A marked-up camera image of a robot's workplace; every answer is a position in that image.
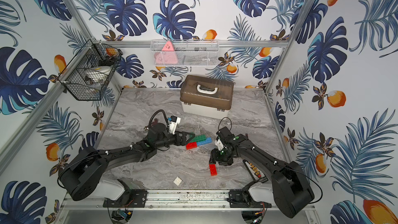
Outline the pink triangle card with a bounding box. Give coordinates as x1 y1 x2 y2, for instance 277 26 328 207
154 41 178 66

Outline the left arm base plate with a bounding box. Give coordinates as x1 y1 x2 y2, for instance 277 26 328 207
103 189 148 208

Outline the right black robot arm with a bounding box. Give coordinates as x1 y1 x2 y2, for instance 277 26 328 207
209 127 315 218

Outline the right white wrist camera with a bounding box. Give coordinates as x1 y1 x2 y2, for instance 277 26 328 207
215 139 224 151

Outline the aluminium front rail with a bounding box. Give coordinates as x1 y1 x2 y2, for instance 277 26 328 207
61 188 315 211

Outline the black wire basket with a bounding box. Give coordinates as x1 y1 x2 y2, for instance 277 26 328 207
57 40 123 101

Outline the white square lego brick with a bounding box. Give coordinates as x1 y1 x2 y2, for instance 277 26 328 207
173 177 182 186

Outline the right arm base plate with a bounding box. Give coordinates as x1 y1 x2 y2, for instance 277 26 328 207
226 189 272 208

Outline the brown lid storage box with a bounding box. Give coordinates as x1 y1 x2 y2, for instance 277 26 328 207
180 75 234 119

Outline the clear wall shelf tray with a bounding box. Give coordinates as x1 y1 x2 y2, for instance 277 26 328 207
150 39 220 67

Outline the black abacus tray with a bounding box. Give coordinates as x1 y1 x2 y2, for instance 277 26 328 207
243 160 268 183

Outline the blue lego brick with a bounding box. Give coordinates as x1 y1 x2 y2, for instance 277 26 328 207
197 137 212 146

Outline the green lego brick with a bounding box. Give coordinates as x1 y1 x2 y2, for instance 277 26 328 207
190 135 207 143

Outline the red lego brick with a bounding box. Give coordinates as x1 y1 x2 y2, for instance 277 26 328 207
186 142 198 150
209 164 218 176

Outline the white bowl in basket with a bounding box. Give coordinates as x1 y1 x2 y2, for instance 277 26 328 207
84 66 111 84

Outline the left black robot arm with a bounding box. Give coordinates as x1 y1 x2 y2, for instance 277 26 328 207
57 110 195 201

